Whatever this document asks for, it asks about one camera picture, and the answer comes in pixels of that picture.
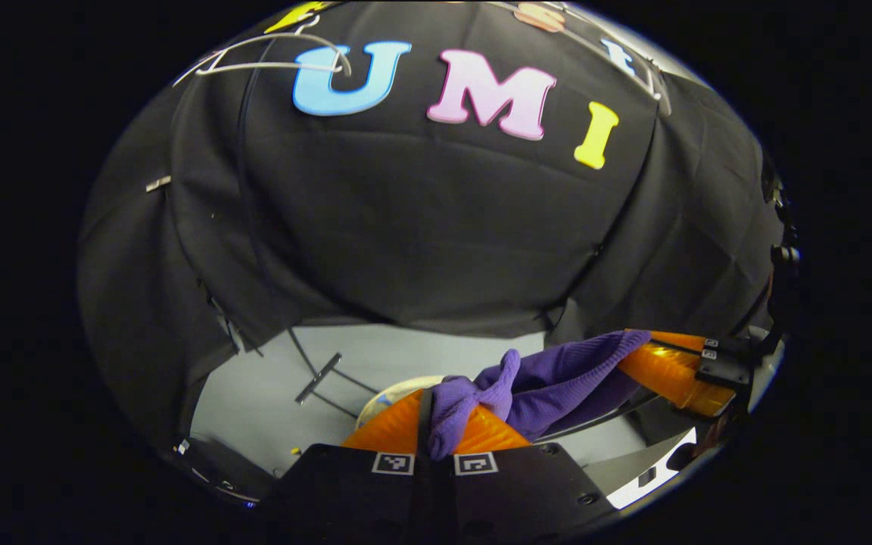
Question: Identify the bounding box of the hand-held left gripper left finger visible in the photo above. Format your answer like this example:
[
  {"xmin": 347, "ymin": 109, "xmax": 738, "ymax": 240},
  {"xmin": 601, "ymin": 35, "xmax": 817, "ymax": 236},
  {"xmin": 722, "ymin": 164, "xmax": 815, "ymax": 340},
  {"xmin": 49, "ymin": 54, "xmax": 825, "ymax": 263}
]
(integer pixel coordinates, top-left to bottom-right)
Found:
[{"xmin": 254, "ymin": 388, "xmax": 438, "ymax": 543}]

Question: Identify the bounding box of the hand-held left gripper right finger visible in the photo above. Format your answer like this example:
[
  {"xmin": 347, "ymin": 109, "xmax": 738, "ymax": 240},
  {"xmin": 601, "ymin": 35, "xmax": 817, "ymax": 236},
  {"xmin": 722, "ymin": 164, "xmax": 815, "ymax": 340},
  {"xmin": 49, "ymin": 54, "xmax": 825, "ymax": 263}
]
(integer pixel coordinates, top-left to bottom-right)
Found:
[{"xmin": 438, "ymin": 403, "xmax": 618, "ymax": 543}]

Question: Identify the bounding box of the purple corduroy shirt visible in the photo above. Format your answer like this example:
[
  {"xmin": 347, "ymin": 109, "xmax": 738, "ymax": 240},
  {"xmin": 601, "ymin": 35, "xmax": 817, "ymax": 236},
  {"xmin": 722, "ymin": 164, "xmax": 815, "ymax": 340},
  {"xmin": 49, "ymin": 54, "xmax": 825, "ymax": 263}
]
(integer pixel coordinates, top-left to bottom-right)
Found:
[{"xmin": 428, "ymin": 329, "xmax": 652, "ymax": 462}]

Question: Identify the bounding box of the cream round laundry hamper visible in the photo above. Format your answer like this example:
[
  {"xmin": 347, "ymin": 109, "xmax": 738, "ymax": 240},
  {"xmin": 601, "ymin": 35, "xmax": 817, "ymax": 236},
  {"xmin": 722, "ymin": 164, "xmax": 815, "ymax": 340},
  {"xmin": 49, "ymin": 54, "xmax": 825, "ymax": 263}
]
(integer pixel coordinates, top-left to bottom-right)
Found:
[{"xmin": 357, "ymin": 376, "xmax": 444, "ymax": 432}]

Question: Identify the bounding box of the black metal clothes rack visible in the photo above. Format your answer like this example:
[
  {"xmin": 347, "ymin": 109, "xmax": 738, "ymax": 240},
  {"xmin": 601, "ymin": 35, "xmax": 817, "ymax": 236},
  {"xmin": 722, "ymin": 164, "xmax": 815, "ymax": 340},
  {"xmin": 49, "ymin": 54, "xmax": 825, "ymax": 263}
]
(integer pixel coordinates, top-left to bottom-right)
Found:
[{"xmin": 285, "ymin": 325, "xmax": 384, "ymax": 421}]

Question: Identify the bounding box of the white plastic clothes hanger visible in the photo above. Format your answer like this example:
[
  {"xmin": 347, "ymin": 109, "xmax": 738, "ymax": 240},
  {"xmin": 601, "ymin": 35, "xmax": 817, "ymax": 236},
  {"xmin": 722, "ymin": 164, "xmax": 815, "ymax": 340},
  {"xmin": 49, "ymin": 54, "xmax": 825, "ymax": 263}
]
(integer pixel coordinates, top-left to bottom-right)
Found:
[
  {"xmin": 173, "ymin": 32, "xmax": 353, "ymax": 86},
  {"xmin": 508, "ymin": 0, "xmax": 671, "ymax": 103}
]

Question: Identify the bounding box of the dark floor device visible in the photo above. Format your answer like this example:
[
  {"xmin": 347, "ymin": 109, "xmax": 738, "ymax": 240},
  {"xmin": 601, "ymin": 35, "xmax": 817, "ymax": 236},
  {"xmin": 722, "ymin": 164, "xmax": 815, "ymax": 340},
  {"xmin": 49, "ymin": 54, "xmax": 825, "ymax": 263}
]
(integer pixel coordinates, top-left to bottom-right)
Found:
[{"xmin": 171, "ymin": 435, "xmax": 263, "ymax": 506}]

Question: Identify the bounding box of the black backdrop cloth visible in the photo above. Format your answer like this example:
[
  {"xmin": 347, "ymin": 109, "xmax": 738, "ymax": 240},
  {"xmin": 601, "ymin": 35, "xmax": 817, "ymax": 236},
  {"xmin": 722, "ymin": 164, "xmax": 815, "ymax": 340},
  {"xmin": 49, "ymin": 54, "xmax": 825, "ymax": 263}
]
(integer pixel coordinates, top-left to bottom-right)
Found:
[{"xmin": 76, "ymin": 0, "xmax": 785, "ymax": 455}]

